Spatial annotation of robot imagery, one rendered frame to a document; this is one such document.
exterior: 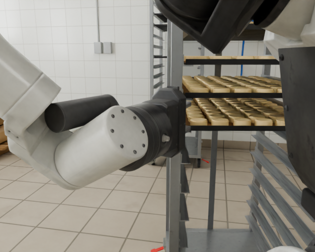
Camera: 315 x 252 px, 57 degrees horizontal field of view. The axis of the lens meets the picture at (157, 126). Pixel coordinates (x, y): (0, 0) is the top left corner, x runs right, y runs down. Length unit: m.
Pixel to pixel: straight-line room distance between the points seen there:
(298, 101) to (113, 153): 0.21
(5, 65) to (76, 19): 3.47
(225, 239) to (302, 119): 1.32
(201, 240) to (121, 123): 1.33
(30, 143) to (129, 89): 3.21
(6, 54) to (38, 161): 0.12
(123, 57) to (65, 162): 3.22
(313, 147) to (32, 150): 0.31
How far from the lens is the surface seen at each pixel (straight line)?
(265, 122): 0.88
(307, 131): 0.35
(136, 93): 3.52
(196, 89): 0.84
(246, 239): 1.66
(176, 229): 0.92
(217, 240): 1.62
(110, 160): 0.31
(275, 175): 1.29
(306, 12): 0.31
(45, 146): 0.37
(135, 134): 0.33
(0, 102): 0.32
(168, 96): 0.49
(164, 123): 0.41
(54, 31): 3.90
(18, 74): 0.32
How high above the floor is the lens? 1.06
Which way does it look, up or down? 14 degrees down
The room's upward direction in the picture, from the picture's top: straight up
